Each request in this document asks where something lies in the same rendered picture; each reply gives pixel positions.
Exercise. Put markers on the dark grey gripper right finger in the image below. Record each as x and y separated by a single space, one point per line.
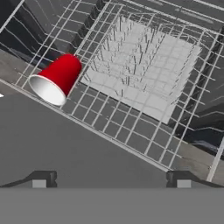
178 177

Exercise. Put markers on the red cup with white inside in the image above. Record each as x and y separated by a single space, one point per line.
59 77

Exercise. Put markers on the dark grey dishwasher door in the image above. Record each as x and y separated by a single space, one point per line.
73 151

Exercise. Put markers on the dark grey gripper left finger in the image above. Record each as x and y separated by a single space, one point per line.
43 177

